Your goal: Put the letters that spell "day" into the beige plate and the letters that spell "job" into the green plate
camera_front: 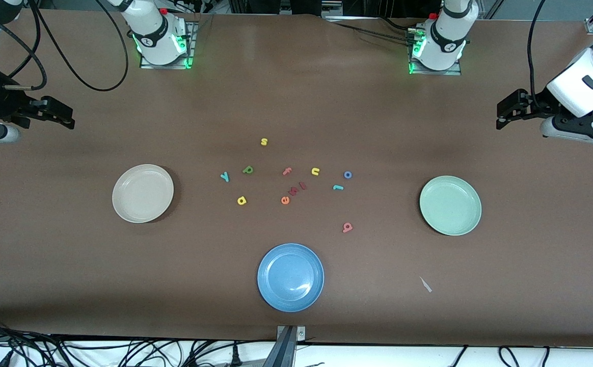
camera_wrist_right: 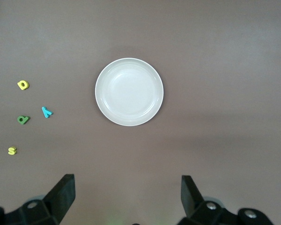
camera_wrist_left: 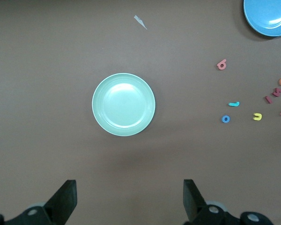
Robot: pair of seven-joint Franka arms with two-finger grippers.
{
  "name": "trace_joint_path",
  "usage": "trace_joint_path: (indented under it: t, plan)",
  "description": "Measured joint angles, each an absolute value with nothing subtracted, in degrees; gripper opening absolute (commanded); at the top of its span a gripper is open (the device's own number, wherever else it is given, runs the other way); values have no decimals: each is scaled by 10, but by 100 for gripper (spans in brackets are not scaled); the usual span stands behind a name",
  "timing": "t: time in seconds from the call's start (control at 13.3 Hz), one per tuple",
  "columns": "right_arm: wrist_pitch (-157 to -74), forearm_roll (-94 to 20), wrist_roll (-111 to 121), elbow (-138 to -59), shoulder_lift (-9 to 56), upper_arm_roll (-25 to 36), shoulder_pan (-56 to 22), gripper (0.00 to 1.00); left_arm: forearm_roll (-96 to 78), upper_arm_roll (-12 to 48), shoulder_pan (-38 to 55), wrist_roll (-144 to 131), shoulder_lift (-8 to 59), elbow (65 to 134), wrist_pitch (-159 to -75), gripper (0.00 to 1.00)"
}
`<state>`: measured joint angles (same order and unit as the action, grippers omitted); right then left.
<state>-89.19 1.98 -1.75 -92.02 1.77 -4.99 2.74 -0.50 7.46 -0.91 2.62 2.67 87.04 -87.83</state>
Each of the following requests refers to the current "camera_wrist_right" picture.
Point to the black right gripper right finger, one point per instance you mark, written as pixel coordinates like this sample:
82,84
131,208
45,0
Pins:
190,197

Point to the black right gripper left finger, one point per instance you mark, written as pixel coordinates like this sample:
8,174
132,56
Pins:
63,194

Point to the yellow foam letter s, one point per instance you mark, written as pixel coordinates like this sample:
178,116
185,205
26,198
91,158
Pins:
12,150

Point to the cyan foam letter k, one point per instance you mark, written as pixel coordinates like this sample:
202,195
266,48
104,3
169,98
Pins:
46,112

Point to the green foam letter p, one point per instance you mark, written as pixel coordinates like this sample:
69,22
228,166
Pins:
25,119

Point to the yellow foam letter a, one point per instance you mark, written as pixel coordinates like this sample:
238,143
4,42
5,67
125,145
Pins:
21,88

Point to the beige round plate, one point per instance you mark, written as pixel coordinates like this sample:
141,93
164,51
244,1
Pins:
129,92

